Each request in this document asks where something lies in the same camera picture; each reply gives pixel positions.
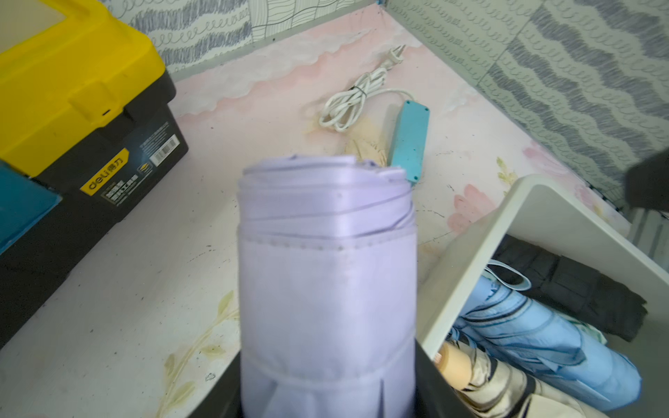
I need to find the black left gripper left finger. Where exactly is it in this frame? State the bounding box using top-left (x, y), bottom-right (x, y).
top-left (188, 352), bottom-right (242, 418)

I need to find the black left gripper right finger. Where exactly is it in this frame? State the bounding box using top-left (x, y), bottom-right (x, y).
top-left (414, 341), bottom-right (473, 418)

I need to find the small beige umbrella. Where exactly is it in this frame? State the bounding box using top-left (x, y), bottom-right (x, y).
top-left (433, 341), bottom-right (605, 418)

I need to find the small pale blue umbrella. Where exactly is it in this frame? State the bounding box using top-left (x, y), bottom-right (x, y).
top-left (447, 261), bottom-right (642, 412)

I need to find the black umbrella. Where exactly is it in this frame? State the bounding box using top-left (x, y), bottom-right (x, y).
top-left (492, 235), bottom-right (647, 342)

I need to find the lavender umbrella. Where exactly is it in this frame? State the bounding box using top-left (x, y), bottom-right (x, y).
top-left (238, 156), bottom-right (417, 417)

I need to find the white plastic storage box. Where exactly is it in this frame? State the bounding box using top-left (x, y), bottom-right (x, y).
top-left (416, 175), bottom-right (668, 417)

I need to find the mint green umbrella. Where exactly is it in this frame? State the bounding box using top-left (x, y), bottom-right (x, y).
top-left (552, 309), bottom-right (608, 346)

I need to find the yellow black toolbox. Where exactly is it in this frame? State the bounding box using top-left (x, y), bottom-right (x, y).
top-left (1, 1), bottom-right (188, 343)

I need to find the white coiled cable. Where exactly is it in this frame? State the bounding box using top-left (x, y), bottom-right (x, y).
top-left (318, 44), bottom-right (416, 134)

